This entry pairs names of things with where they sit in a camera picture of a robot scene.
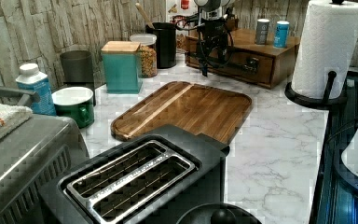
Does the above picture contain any black utensil holder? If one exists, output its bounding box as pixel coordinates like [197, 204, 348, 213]
[146, 22, 176, 69]

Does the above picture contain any wooden spoon handle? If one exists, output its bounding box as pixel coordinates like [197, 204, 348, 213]
[135, 3, 155, 29]

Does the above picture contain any blue can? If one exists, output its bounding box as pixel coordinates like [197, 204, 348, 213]
[273, 21, 290, 48]

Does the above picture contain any dark grey cup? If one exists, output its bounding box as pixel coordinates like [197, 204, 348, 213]
[60, 50, 95, 92]

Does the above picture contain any stainless steel toaster oven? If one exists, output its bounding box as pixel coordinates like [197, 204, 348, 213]
[0, 85, 90, 224]

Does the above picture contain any glass jar with nuts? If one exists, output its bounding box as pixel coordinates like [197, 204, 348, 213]
[130, 34, 158, 77]

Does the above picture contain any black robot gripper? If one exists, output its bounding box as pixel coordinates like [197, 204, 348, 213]
[196, 17, 233, 77]

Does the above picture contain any wooden drawer box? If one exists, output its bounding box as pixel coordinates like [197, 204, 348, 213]
[185, 28, 301, 90]

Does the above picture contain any green mug white inside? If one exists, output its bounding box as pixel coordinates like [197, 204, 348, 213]
[52, 87, 94, 128]

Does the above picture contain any black metal drawer handle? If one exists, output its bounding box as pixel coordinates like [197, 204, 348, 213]
[187, 50, 260, 75]

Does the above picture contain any teal canister with bamboo lid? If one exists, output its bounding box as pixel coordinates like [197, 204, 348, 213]
[101, 41, 143, 94]

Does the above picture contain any black paper towel stand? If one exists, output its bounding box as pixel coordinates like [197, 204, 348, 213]
[284, 71, 347, 110]

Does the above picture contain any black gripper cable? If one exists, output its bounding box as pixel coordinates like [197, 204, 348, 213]
[173, 15, 236, 69]

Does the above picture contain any white paper towel roll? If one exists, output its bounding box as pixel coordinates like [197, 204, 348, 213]
[292, 0, 358, 98]

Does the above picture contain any grey can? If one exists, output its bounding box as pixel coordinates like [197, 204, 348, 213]
[255, 19, 269, 45]

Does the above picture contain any blue bottle white cap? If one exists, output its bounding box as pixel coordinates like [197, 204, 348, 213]
[16, 63, 56, 116]

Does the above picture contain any dark wooden cutting board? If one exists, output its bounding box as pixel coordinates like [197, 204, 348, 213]
[110, 81, 252, 144]

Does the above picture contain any black toaster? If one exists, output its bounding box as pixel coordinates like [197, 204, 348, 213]
[39, 125, 229, 224]

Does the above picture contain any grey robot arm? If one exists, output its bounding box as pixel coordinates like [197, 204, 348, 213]
[194, 0, 233, 77]

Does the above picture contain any black round lid with knob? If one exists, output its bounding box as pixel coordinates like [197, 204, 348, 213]
[176, 203, 262, 224]

